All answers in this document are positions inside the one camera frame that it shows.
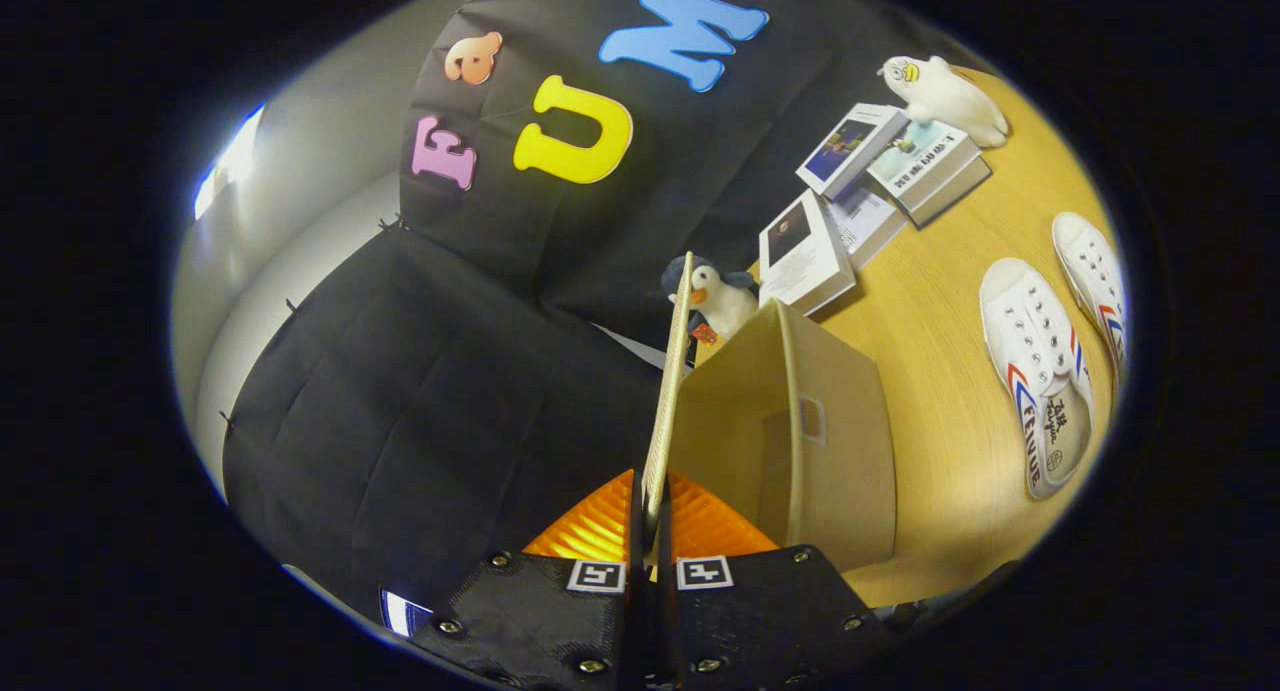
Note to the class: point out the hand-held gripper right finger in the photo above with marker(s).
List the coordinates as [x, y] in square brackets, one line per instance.
[760, 616]

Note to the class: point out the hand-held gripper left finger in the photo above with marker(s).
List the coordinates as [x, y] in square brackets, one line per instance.
[545, 616]

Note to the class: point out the beige fabric storage box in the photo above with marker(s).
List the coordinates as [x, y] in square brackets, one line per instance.
[830, 441]

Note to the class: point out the white canvas shoe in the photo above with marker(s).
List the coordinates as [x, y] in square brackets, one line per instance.
[1095, 271]
[1035, 361]

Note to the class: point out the grey penguin plush toy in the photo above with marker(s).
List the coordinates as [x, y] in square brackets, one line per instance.
[722, 296]

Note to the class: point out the thin white book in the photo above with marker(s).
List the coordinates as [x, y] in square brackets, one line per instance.
[868, 223]

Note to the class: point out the plain white thick book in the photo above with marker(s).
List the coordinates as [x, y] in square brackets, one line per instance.
[955, 193]

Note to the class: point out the book with dark blue cover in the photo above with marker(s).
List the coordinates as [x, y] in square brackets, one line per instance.
[845, 149]

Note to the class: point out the thick book with teal cover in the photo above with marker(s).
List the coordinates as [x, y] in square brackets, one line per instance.
[925, 156]

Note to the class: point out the white duck plush toy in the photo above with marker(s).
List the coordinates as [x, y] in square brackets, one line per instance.
[945, 96]

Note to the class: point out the large ceiling light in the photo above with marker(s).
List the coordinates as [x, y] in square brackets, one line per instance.
[232, 161]

